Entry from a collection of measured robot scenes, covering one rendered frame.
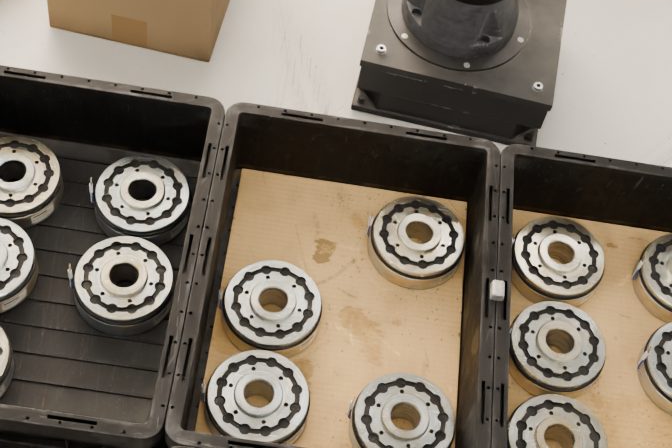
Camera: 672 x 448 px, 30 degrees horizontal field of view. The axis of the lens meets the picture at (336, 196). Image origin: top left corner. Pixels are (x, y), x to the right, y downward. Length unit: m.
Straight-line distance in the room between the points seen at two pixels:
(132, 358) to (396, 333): 0.28
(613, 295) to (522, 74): 0.34
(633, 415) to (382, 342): 0.27
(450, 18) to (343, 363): 0.49
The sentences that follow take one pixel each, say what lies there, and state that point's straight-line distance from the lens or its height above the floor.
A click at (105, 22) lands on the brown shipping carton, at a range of 1.69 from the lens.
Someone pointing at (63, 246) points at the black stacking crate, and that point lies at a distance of 1.38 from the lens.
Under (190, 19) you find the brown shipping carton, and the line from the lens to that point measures 1.64.
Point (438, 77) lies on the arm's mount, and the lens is 1.59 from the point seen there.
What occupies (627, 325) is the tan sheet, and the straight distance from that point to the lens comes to 1.41.
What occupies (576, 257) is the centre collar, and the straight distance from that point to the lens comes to 1.39.
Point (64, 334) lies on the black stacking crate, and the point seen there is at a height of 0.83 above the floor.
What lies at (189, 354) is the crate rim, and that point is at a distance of 1.21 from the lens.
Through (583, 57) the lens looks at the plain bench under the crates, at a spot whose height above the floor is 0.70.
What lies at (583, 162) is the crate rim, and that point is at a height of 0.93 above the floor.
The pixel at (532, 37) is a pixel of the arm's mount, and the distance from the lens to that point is 1.66.
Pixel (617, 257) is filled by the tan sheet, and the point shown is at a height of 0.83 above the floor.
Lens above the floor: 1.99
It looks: 55 degrees down
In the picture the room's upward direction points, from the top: 11 degrees clockwise
